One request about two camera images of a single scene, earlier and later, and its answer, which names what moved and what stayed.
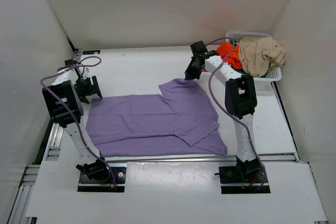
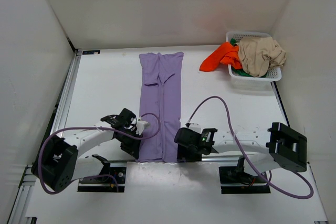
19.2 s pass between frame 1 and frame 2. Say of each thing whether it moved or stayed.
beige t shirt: stayed
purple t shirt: moved
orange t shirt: stayed
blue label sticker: stayed
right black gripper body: moved
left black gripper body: moved
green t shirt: stayed
